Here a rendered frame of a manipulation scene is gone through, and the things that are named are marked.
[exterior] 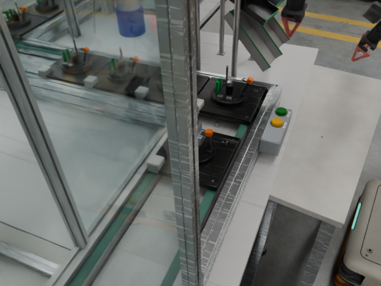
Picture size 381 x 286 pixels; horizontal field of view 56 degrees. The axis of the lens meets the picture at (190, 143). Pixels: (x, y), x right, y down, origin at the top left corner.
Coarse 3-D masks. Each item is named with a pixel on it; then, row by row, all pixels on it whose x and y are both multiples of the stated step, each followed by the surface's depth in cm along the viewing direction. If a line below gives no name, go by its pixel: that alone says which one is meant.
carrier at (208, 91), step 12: (216, 84) 138; (228, 84) 137; (240, 84) 149; (204, 96) 143; (216, 96) 139; (228, 96) 136; (240, 96) 139; (252, 96) 142; (204, 108) 137; (216, 108) 137; (228, 108) 137; (240, 108) 136; (252, 108) 136; (228, 120) 134; (240, 120) 132
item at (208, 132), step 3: (207, 129) 111; (210, 129) 111; (201, 132) 113; (204, 132) 112; (207, 132) 110; (210, 132) 110; (204, 135) 112; (207, 135) 111; (210, 135) 111; (207, 138) 112; (210, 138) 112; (207, 141) 113; (210, 141) 113; (207, 144) 114; (210, 144) 114; (210, 147) 114
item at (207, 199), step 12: (204, 120) 140; (216, 120) 140; (252, 120) 139; (228, 132) 135; (240, 132) 130; (240, 144) 128; (228, 168) 118; (204, 192) 113; (216, 192) 110; (204, 204) 106; (204, 216) 103
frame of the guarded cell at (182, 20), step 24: (168, 0) 33; (192, 0) 34; (192, 24) 36; (192, 48) 37; (192, 72) 39; (192, 96) 41; (192, 120) 43; (192, 144) 45; (192, 168) 47; (192, 192) 50; (192, 216) 53; (192, 240) 57; (192, 264) 62
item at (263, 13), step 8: (232, 0) 141; (248, 0) 146; (256, 0) 148; (264, 0) 147; (240, 8) 141; (248, 8) 139; (256, 8) 144; (264, 8) 146; (272, 8) 147; (256, 16) 139; (264, 16) 143; (272, 16) 143; (264, 24) 140
